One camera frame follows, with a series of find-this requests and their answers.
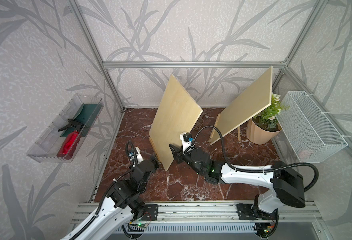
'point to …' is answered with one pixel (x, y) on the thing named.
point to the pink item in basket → (303, 155)
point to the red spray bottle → (69, 145)
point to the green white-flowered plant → (267, 119)
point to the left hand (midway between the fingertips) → (151, 157)
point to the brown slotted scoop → (199, 124)
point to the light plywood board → (177, 114)
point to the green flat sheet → (87, 114)
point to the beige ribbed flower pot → (259, 135)
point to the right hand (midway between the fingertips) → (172, 143)
